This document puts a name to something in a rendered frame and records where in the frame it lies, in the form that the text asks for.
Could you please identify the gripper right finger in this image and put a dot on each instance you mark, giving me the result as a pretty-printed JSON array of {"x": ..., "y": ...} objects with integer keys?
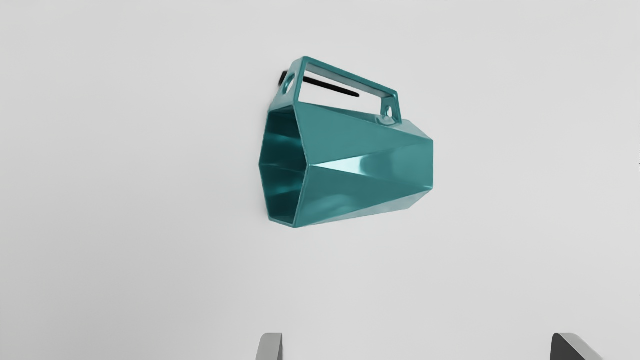
[{"x": 570, "y": 349}]

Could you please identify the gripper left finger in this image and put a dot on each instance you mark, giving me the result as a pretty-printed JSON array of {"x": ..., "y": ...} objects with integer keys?
[{"x": 270, "y": 347}]

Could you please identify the teal faceted mug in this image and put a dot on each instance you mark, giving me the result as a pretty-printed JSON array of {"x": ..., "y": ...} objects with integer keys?
[{"x": 360, "y": 170}]

